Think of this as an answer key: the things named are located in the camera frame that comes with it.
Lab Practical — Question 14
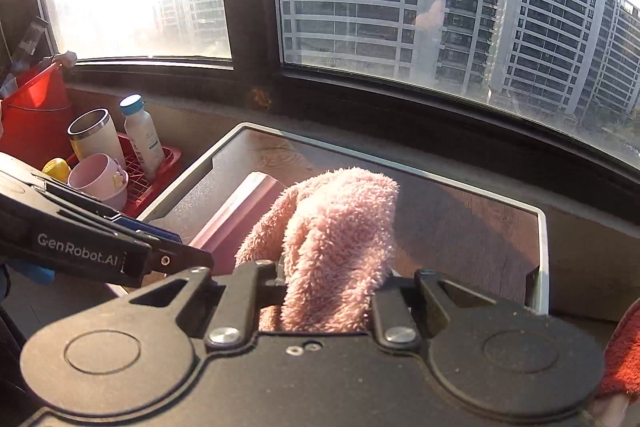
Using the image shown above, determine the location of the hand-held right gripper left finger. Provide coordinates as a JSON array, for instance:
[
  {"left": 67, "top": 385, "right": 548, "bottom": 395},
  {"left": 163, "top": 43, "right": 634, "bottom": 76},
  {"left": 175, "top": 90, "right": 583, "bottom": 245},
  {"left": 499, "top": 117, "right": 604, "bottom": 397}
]
[{"left": 129, "top": 259, "right": 287, "bottom": 349}]

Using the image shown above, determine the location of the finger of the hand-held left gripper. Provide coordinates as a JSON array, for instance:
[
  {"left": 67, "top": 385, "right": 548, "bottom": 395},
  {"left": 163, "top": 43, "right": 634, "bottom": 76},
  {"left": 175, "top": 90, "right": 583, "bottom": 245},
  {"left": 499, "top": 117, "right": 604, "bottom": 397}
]
[
  {"left": 31, "top": 172, "right": 182, "bottom": 248},
  {"left": 131, "top": 232, "right": 216, "bottom": 279}
]

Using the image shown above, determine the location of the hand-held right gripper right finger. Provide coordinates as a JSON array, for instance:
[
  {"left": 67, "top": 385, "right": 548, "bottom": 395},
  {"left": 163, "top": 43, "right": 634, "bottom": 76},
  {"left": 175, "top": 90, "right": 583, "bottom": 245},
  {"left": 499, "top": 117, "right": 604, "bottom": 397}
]
[{"left": 371, "top": 270, "right": 540, "bottom": 351}]

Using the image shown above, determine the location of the pink fluffy cloth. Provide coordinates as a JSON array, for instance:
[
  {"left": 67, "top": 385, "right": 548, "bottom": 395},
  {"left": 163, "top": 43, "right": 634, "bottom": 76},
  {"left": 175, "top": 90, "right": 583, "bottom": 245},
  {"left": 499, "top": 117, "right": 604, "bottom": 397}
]
[{"left": 234, "top": 167, "right": 401, "bottom": 334}]

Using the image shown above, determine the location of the clear rectangular container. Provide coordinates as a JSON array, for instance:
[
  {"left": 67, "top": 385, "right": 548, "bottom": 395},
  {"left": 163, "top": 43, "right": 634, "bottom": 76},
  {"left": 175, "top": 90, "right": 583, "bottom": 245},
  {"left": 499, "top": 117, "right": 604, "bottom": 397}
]
[{"left": 106, "top": 122, "right": 551, "bottom": 314}]

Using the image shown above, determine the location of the yellow plastic toy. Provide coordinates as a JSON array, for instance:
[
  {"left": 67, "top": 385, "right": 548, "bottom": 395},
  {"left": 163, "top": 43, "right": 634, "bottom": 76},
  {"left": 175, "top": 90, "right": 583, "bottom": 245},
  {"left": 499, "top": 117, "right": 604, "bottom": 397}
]
[{"left": 42, "top": 158, "right": 71, "bottom": 184}]

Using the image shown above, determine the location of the pink plastic cup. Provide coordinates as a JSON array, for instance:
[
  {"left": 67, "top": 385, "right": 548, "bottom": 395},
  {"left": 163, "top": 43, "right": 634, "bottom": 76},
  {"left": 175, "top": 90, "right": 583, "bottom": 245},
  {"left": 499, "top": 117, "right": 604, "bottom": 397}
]
[{"left": 67, "top": 153, "right": 129, "bottom": 212}]

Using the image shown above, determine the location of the red plastic basket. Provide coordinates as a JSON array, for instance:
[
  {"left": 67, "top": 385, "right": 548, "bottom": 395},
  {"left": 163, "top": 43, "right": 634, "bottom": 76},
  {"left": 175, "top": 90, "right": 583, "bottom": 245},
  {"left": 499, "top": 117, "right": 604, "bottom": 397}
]
[{"left": 67, "top": 132, "right": 183, "bottom": 219}]

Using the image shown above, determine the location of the pink rectangular box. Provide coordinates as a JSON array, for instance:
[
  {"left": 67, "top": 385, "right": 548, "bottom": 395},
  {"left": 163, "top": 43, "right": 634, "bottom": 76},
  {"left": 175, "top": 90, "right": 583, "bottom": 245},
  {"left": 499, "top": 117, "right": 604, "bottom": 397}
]
[{"left": 190, "top": 172, "right": 287, "bottom": 264}]

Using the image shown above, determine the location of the white plastic bottle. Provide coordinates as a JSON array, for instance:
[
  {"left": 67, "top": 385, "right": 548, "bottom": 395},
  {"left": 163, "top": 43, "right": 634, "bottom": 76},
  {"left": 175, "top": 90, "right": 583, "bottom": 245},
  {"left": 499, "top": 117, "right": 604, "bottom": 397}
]
[{"left": 119, "top": 94, "right": 167, "bottom": 182}]

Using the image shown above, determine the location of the stainless steel cup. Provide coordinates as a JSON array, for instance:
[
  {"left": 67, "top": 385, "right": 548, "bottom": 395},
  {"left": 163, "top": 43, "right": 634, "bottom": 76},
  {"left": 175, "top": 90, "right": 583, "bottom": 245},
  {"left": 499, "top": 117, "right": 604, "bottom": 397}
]
[{"left": 67, "top": 108, "right": 126, "bottom": 168}]

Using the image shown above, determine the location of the red plastic bucket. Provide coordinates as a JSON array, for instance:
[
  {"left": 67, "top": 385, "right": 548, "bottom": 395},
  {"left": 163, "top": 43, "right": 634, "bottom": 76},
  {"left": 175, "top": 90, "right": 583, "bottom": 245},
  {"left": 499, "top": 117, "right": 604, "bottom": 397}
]
[{"left": 0, "top": 63, "right": 76, "bottom": 172}]

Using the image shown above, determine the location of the clear plastic wrapper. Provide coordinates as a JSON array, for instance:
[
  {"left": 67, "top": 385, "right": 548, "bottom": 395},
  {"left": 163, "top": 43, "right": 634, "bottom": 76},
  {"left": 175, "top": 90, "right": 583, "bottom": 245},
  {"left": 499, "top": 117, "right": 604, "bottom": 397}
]
[{"left": 0, "top": 19, "right": 51, "bottom": 100}]

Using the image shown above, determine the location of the red fluffy cloth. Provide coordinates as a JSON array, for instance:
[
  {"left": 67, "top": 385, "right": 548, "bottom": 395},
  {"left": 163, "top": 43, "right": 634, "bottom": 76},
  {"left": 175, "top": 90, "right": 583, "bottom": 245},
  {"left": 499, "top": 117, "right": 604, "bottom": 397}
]
[{"left": 597, "top": 304, "right": 640, "bottom": 404}]

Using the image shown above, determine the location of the dark window frame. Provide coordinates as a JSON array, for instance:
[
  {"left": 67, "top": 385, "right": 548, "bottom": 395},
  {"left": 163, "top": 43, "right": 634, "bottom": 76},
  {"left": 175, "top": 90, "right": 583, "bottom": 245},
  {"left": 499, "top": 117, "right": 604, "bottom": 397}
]
[{"left": 0, "top": 0, "right": 640, "bottom": 198}]

